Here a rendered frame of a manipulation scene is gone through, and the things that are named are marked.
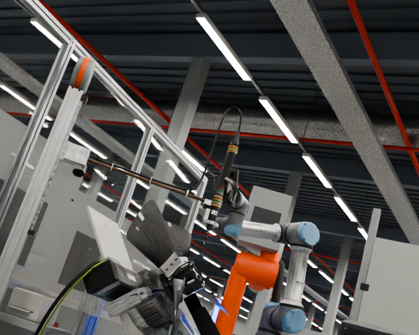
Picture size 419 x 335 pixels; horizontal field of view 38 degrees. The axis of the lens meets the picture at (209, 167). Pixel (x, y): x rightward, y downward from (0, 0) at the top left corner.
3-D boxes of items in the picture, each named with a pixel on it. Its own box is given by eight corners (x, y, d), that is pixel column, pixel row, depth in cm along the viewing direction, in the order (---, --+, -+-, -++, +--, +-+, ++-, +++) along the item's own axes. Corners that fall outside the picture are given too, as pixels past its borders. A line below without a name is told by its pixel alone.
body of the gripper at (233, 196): (230, 200, 264) (238, 209, 274) (235, 181, 266) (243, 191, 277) (214, 197, 267) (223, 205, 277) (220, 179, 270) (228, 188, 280)
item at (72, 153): (60, 158, 245) (67, 139, 247) (60, 162, 252) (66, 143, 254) (84, 167, 246) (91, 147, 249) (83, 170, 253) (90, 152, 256)
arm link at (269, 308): (272, 332, 307) (279, 306, 311) (287, 335, 295) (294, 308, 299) (253, 326, 303) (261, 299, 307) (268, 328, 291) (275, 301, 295)
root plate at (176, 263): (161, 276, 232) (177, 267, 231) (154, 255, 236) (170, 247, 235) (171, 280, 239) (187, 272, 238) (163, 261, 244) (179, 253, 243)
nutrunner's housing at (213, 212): (205, 228, 254) (235, 130, 267) (203, 229, 258) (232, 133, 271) (213, 231, 255) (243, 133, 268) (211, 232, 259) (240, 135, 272)
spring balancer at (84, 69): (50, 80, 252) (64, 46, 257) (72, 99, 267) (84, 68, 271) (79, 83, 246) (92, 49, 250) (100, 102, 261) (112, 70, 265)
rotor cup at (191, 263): (169, 300, 232) (199, 284, 230) (157, 266, 239) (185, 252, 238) (183, 306, 245) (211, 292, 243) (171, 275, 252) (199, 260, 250)
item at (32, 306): (-2, 310, 245) (8, 284, 248) (22, 317, 259) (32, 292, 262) (30, 321, 238) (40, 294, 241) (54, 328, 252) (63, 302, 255)
